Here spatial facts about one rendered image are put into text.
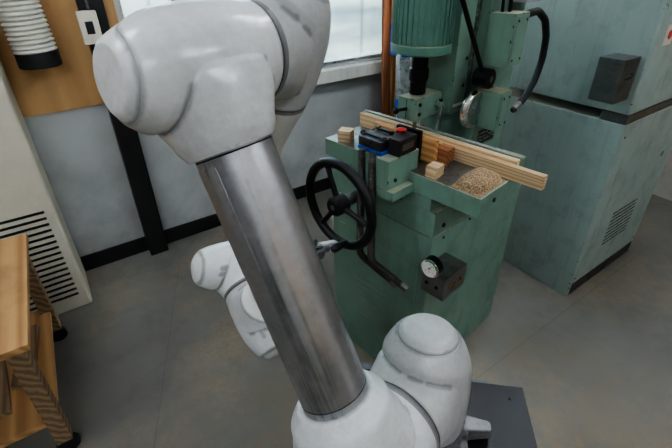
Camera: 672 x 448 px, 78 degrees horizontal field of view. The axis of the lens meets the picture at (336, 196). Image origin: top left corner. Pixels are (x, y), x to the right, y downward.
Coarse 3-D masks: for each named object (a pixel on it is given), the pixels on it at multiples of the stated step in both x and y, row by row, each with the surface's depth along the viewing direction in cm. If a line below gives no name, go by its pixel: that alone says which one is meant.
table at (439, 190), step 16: (368, 128) 151; (336, 144) 141; (352, 144) 138; (352, 160) 137; (416, 176) 119; (448, 176) 117; (384, 192) 117; (400, 192) 117; (416, 192) 121; (432, 192) 117; (448, 192) 113; (464, 192) 109; (496, 192) 111; (512, 192) 119; (464, 208) 110; (480, 208) 107
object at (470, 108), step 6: (474, 90) 128; (480, 90) 129; (468, 96) 127; (474, 96) 127; (480, 96) 129; (468, 102) 126; (474, 102) 128; (462, 108) 127; (468, 108) 127; (474, 108) 129; (462, 114) 128; (468, 114) 128; (474, 114) 130; (462, 120) 129; (468, 120) 129; (474, 120) 132; (468, 126) 131
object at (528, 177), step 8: (448, 144) 127; (456, 152) 125; (464, 152) 123; (472, 152) 122; (456, 160) 126; (464, 160) 124; (472, 160) 122; (480, 160) 120; (488, 160) 118; (496, 160) 117; (488, 168) 119; (496, 168) 117; (504, 168) 115; (512, 168) 113; (520, 168) 112; (504, 176) 116; (512, 176) 114; (520, 176) 112; (528, 176) 110; (536, 176) 109; (544, 176) 108; (528, 184) 111; (536, 184) 110; (544, 184) 109
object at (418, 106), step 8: (400, 96) 128; (408, 96) 127; (416, 96) 127; (424, 96) 127; (432, 96) 129; (440, 96) 132; (400, 104) 129; (408, 104) 127; (416, 104) 125; (424, 104) 128; (432, 104) 131; (400, 112) 130; (408, 112) 128; (416, 112) 126; (424, 112) 129; (432, 112) 132; (416, 120) 128
